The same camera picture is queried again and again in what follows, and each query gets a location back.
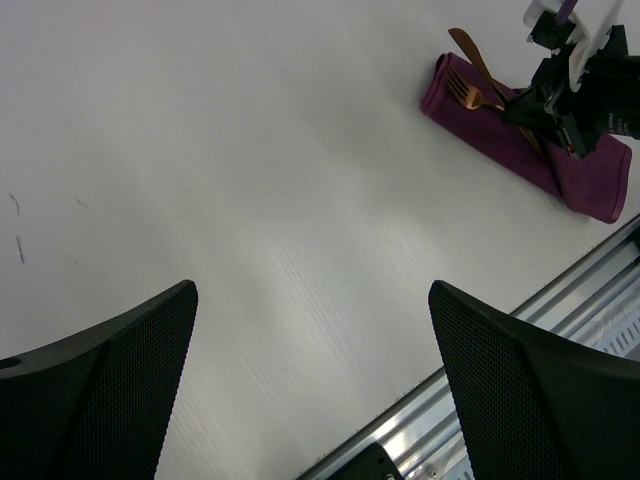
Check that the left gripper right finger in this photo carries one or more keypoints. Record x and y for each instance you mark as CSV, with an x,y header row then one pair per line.
x,y
531,404

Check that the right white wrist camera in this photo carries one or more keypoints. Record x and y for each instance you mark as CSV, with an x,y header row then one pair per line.
x,y
583,25

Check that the copper fork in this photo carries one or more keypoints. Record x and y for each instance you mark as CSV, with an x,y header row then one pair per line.
x,y
466,94

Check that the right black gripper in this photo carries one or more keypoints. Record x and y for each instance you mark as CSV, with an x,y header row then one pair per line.
x,y
606,100

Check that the copper knife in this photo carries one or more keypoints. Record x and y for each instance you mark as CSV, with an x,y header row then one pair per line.
x,y
470,49

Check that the slotted grey cable duct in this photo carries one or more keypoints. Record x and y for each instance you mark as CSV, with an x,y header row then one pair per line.
x,y
619,339

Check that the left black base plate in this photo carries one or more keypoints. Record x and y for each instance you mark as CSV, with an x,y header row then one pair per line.
x,y
372,463

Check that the purple cloth napkin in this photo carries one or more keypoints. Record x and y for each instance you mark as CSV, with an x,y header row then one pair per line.
x,y
595,186

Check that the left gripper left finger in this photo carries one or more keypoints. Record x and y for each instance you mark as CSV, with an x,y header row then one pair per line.
x,y
97,404

